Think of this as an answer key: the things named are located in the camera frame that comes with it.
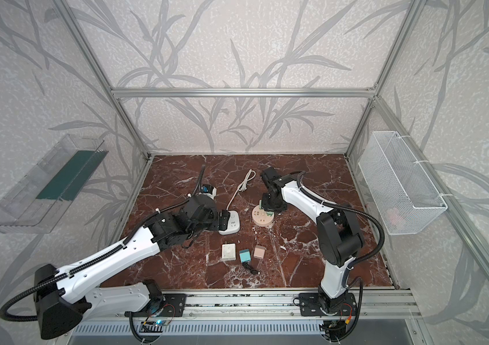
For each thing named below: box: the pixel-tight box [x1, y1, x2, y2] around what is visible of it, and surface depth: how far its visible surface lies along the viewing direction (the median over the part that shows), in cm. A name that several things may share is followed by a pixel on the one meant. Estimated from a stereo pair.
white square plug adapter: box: [221, 242, 237, 261], surface depth 85 cm
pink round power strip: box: [251, 204, 275, 228], surface depth 95 cm
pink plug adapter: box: [253, 245, 267, 259], surface depth 86 cm
